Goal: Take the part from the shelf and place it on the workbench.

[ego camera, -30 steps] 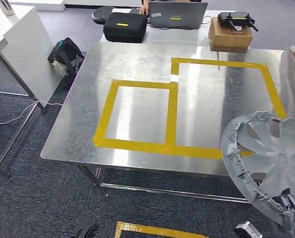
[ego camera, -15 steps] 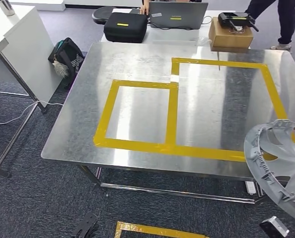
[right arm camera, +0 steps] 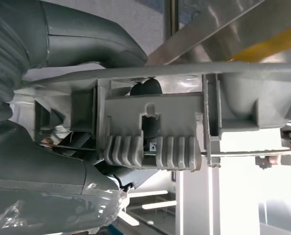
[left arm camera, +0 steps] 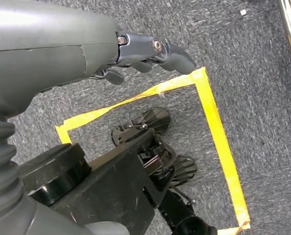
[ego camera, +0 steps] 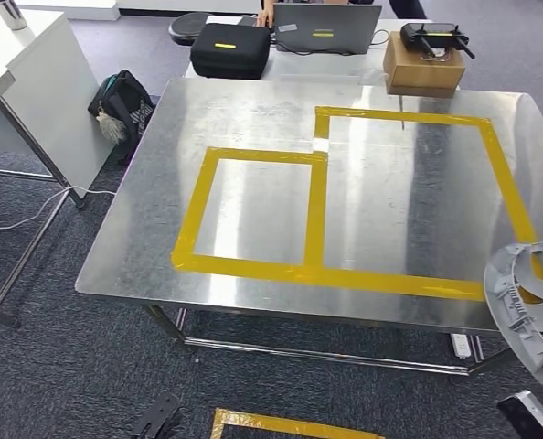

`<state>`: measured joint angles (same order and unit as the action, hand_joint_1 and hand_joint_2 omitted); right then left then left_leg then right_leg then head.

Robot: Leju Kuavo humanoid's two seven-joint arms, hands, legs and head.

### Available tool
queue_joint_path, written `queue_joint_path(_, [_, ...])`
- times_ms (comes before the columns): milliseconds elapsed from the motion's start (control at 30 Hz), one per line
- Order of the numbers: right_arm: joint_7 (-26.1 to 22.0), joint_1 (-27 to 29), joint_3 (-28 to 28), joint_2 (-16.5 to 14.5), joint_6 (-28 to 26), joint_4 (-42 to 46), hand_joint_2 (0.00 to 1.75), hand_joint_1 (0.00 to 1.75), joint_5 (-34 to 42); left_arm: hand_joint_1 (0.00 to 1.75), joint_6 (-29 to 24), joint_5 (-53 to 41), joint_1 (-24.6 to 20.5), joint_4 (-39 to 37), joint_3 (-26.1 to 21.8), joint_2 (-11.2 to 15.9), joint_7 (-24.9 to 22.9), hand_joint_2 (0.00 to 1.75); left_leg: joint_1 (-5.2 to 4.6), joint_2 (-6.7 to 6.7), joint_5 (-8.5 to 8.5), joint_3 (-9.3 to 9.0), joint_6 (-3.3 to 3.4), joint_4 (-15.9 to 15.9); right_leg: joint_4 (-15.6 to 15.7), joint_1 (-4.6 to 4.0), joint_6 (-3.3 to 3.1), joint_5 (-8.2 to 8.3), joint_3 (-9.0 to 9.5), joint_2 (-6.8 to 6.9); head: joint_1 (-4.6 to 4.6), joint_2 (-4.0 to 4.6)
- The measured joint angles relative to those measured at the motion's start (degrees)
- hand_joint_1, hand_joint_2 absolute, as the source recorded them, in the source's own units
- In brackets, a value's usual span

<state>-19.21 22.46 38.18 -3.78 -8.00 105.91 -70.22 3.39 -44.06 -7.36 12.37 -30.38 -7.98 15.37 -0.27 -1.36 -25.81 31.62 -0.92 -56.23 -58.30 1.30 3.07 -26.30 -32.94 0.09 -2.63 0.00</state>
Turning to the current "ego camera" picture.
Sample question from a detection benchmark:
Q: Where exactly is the white floor cable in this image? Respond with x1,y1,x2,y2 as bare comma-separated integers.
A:
0,184,117,236

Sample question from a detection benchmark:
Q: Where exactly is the black round stool seat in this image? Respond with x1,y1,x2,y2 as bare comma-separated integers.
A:
168,12,214,48

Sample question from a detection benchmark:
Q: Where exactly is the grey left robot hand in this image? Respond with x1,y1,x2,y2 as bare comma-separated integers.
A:
132,391,182,439

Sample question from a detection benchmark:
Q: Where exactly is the steel top workbench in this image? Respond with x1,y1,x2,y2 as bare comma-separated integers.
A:
75,77,543,378

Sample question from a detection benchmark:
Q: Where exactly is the grey laptop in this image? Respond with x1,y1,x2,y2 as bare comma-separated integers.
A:
272,3,383,56

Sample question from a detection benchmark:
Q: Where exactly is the white table end panel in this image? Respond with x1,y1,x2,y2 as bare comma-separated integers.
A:
6,12,114,200

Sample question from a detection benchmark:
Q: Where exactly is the white table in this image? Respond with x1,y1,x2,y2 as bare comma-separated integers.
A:
183,15,437,86

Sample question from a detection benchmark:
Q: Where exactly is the yellow tape on workbench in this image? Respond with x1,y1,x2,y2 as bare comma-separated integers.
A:
171,105,543,305

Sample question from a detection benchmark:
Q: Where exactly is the grey plastic wheel hubcap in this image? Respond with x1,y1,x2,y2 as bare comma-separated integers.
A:
482,238,543,405

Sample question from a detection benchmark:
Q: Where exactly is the brown cardboard box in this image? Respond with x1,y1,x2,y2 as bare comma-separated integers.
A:
383,31,466,98

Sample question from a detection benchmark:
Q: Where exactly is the black zip carry case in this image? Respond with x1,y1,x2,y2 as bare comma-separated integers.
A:
190,23,272,81

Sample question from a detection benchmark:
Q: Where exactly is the white power strip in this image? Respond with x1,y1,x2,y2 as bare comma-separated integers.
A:
451,333,472,360

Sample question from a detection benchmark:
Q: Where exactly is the black wifi router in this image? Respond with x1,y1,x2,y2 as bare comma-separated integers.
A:
399,23,476,60

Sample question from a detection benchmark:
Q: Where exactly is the black bag with tassel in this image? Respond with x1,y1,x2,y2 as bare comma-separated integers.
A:
87,68,157,164

